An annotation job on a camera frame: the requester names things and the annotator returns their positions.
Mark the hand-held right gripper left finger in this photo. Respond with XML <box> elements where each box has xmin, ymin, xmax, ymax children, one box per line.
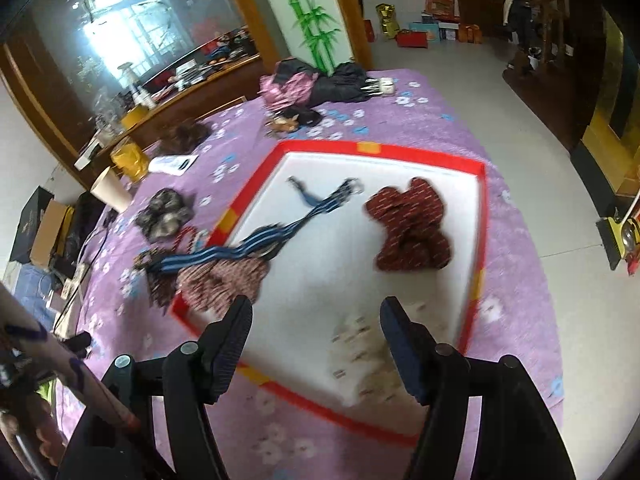
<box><xmin>57</xmin><ymin>295</ymin><xmax>253</xmax><ymax>480</ymax></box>

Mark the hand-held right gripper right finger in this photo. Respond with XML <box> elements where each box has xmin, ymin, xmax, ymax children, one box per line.
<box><xmin>379</xmin><ymin>296</ymin><xmax>576</xmax><ymax>480</ymax></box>

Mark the white dotted scrunchie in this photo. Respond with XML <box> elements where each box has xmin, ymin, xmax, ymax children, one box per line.
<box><xmin>330</xmin><ymin>310</ymin><xmax>401</xmax><ymax>406</ymax></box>

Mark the plaid scrunchie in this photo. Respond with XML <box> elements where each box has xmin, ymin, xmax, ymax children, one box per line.
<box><xmin>175</xmin><ymin>252</ymin><xmax>271</xmax><ymax>311</ymax></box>

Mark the leopard print hair tie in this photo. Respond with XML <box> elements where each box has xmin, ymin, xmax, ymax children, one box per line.
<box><xmin>132</xmin><ymin>250</ymin><xmax>176</xmax><ymax>308</ymax></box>

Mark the blue striped hair band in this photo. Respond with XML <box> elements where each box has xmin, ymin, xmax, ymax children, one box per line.
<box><xmin>147</xmin><ymin>176</ymin><xmax>368</xmax><ymax>277</ymax></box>

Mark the red bead bracelet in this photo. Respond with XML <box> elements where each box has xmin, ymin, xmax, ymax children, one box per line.
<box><xmin>172</xmin><ymin>226</ymin><xmax>211</xmax><ymax>256</ymax></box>

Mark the red tray with white inside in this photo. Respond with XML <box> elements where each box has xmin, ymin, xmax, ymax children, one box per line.
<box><xmin>170</xmin><ymin>140</ymin><xmax>488</xmax><ymax>448</ymax></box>

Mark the red patterned scrunchie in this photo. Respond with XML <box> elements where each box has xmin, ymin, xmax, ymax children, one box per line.
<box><xmin>364</xmin><ymin>176</ymin><xmax>453</xmax><ymax>272</ymax></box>

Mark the grey scrunchie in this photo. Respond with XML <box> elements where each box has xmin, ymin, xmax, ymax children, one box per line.
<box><xmin>136</xmin><ymin>187</ymin><xmax>195</xmax><ymax>241</ymax></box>

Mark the person's left forearm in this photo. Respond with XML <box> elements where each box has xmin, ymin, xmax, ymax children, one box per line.
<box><xmin>0</xmin><ymin>282</ymin><xmax>143</xmax><ymax>433</ymax></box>

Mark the purple floral blanket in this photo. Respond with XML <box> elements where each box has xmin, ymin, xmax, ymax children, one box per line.
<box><xmin>50</xmin><ymin>67</ymin><xmax>566</xmax><ymax>480</ymax></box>

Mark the white power strip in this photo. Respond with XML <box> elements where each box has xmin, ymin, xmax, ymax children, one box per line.
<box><xmin>60</xmin><ymin>260</ymin><xmax>91</xmax><ymax>301</ymax></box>

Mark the green cloth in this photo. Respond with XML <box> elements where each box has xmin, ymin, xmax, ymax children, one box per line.
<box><xmin>35</xmin><ymin>377</ymin><xmax>61</xmax><ymax>403</ymax></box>

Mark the white packet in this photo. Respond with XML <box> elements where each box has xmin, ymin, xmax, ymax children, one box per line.
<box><xmin>148</xmin><ymin>154</ymin><xmax>198</xmax><ymax>175</ymax></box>

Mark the black bag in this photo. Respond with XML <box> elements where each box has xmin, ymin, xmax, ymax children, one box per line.
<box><xmin>55</xmin><ymin>192</ymin><xmax>106</xmax><ymax>276</ymax></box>

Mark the paper cup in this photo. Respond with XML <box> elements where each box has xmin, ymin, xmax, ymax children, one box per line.
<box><xmin>90</xmin><ymin>165</ymin><xmax>133</xmax><ymax>214</ymax></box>

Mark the yellow tape roll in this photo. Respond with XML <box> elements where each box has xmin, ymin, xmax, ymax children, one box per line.
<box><xmin>111</xmin><ymin>141</ymin><xmax>151</xmax><ymax>182</ymax></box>

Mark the brown wig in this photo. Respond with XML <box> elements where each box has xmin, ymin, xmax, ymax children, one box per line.
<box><xmin>159</xmin><ymin>119</ymin><xmax>212</xmax><ymax>155</ymax></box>

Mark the cardboard box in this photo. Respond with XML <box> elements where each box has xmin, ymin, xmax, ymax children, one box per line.
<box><xmin>30</xmin><ymin>200</ymin><xmax>76</xmax><ymax>268</ymax></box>

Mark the black box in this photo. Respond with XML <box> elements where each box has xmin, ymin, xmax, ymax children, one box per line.
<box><xmin>10</xmin><ymin>186</ymin><xmax>56</xmax><ymax>266</ymax></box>

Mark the white box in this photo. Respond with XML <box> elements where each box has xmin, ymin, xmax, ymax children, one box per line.
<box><xmin>74</xmin><ymin>140</ymin><xmax>103</xmax><ymax>170</ymax></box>

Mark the black umbrella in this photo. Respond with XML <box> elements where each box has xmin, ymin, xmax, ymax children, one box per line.
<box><xmin>300</xmin><ymin>62</ymin><xmax>396</xmax><ymax>106</ymax></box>

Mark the black and gold cabinet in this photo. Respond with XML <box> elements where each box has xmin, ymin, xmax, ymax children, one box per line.
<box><xmin>570</xmin><ymin>10</ymin><xmax>640</xmax><ymax>211</ymax></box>

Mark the wooden mirrored cabinet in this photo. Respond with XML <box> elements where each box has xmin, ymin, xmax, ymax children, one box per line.
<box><xmin>0</xmin><ymin>0</ymin><xmax>281</xmax><ymax>191</ymax></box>

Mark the gold foil bag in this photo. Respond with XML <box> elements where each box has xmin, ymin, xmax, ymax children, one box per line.
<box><xmin>375</xmin><ymin>2</ymin><xmax>401</xmax><ymax>41</ymax></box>

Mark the pile of gift boxes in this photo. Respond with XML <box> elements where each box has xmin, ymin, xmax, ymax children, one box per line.
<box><xmin>362</xmin><ymin>0</ymin><xmax>485</xmax><ymax>50</ymax></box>

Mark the dark jacket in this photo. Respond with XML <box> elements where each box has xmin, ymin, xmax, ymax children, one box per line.
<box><xmin>502</xmin><ymin>0</ymin><xmax>536</xmax><ymax>46</ymax></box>

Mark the wooden staircase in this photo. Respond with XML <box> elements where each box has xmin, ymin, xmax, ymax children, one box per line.
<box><xmin>502</xmin><ymin>0</ymin><xmax>601</xmax><ymax>151</ymax></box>

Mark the wooden keychain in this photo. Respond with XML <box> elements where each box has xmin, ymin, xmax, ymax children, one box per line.
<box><xmin>267</xmin><ymin>112</ymin><xmax>306</xmax><ymax>136</ymax></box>

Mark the bamboo wall poster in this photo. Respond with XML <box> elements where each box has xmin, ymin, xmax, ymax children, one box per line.
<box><xmin>250</xmin><ymin>0</ymin><xmax>373</xmax><ymax>73</ymax></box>

